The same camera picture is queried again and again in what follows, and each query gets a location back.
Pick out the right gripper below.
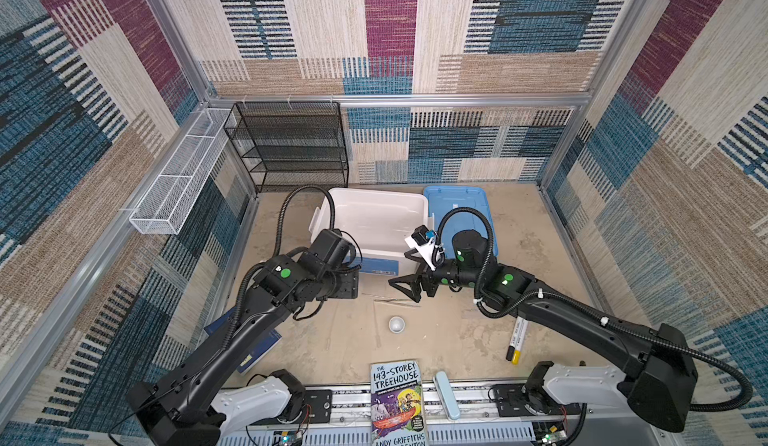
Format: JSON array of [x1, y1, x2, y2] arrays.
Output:
[[389, 248, 481, 303]]

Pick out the metal tweezers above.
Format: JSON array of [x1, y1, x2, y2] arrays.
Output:
[[374, 298, 420, 308]]

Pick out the white plastic storage bin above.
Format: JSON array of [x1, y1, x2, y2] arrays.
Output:
[[330, 188, 434, 277]]

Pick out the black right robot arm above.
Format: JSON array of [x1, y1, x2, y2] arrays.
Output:
[[389, 230, 753, 433]]

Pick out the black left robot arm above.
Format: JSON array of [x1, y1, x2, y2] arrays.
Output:
[[126, 229, 360, 445]]

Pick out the dark blue notebook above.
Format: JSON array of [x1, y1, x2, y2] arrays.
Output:
[[204, 308, 282, 374]]

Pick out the blue plastic bin lid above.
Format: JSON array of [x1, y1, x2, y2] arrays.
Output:
[[422, 184, 499, 258]]

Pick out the light blue case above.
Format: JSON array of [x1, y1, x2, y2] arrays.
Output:
[[433, 371, 461, 421]]

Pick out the black capped white marker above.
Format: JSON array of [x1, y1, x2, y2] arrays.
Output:
[[505, 316, 525, 362]]

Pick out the yellow capped white marker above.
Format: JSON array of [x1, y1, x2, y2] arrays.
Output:
[[511, 319, 530, 366]]

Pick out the treehouse paperback book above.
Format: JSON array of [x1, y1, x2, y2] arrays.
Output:
[[370, 360, 429, 446]]

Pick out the black mesh shelf rack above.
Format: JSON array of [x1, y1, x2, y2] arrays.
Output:
[[224, 101, 350, 193]]

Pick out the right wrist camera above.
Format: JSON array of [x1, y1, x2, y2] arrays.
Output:
[[404, 225, 436, 271]]

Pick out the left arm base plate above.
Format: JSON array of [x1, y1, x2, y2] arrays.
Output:
[[286, 389, 333, 425]]

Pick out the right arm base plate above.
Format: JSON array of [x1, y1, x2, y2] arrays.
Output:
[[488, 383, 581, 417]]

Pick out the white wire wall basket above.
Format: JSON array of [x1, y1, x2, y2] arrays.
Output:
[[130, 108, 230, 235]]

